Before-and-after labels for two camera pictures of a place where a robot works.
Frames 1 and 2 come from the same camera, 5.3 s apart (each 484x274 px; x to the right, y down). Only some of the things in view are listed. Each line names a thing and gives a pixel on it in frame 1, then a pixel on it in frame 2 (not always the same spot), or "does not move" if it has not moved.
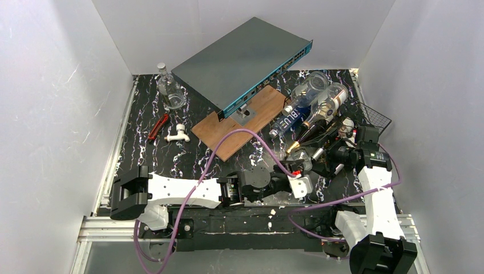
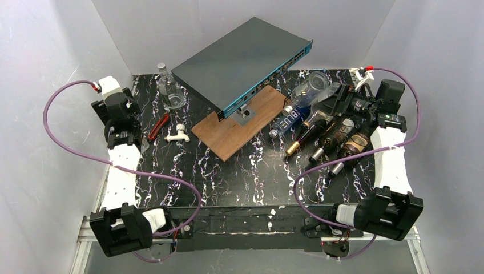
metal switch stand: [245, 114] does not move
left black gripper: [286, 180] → [123, 137]
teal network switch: [230, 69] does not move
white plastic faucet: [180, 128] does not move
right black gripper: [317, 162] → [341, 104]
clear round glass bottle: [172, 95] does not move
